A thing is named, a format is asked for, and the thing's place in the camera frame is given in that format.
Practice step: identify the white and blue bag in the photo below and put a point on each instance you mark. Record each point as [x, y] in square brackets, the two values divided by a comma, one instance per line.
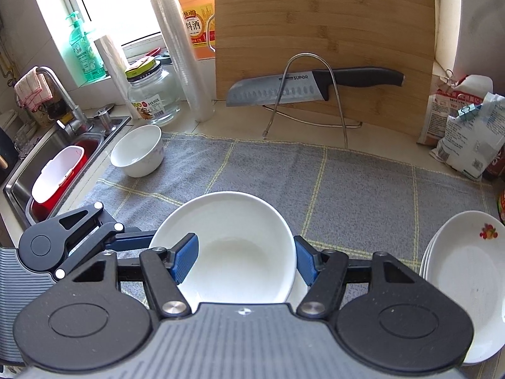
[469, 142]

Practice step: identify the stack of clear plastic cups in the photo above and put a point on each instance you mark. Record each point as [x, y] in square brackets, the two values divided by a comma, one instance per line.
[181, 67]

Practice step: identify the dark vinegar bottle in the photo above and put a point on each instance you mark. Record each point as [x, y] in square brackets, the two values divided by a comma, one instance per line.
[497, 169]

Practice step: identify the blue binder clip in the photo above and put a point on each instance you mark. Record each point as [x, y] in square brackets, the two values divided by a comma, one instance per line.
[469, 111]

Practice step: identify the metal sink knob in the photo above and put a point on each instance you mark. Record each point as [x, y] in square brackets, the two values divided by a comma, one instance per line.
[105, 116]

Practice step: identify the checked dish rag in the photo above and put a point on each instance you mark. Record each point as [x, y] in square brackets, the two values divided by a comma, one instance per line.
[33, 89]

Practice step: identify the window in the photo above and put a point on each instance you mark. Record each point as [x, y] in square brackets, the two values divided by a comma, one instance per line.
[118, 0]

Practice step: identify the green dish soap bottle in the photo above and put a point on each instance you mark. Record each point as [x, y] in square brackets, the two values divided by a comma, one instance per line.
[85, 59]

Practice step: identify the white plastic container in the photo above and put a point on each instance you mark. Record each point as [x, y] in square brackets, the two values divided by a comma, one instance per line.
[55, 173]

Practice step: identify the white floral bowl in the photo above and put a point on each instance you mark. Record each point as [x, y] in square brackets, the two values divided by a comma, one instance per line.
[296, 292]
[134, 162]
[236, 244]

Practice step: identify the roll of plastic bags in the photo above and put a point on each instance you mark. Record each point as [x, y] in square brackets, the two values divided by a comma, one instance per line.
[114, 71]

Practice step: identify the metal faucet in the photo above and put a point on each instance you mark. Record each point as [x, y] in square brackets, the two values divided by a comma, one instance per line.
[67, 98]

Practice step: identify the glass jar with lid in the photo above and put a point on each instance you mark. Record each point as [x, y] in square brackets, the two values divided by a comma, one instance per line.
[158, 94]

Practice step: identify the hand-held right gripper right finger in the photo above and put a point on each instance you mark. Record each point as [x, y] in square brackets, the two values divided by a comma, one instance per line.
[303, 260]

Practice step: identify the orange cooking wine jug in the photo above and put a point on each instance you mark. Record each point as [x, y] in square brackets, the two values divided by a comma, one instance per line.
[195, 15]

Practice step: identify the green-lid sauce jar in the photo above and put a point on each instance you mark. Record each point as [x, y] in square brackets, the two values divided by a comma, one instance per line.
[502, 205]

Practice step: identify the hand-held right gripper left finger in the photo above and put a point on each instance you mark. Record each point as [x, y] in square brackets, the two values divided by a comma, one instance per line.
[185, 256]

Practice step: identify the grey checked dish towel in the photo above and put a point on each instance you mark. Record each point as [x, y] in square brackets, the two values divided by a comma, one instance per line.
[355, 185]

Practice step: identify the red basin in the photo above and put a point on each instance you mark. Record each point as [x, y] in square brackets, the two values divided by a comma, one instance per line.
[43, 207]

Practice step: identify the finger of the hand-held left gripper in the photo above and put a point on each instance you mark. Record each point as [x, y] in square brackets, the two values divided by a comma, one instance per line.
[134, 239]

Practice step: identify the bamboo cutting board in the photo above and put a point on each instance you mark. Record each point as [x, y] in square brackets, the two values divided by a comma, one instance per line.
[315, 15]

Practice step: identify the red and white bag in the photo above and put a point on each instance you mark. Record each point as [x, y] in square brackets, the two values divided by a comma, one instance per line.
[438, 118]

